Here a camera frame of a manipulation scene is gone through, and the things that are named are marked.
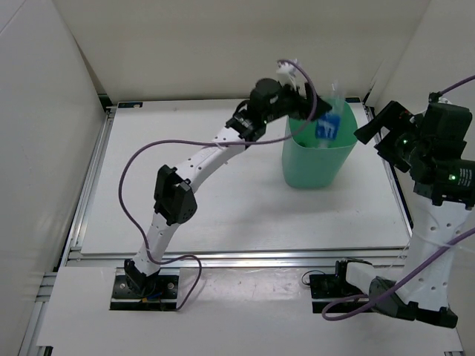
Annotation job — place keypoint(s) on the blue label water bottle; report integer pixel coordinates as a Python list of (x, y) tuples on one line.
[(328, 125)]

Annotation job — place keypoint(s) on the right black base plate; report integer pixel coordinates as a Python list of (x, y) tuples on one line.
[(325, 288)]

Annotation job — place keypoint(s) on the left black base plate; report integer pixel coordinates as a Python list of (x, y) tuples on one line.
[(159, 296)]

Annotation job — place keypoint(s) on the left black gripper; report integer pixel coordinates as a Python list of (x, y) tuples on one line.
[(302, 104)]

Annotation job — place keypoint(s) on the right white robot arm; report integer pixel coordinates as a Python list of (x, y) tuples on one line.
[(441, 209)]

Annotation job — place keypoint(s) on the green plastic bin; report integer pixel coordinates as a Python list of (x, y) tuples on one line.
[(305, 165)]

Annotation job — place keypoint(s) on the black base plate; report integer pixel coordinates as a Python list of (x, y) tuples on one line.
[(325, 288), (159, 296)]

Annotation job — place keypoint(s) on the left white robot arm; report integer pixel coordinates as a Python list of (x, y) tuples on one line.
[(175, 187)]

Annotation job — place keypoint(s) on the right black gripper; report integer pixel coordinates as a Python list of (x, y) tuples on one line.
[(391, 116)]

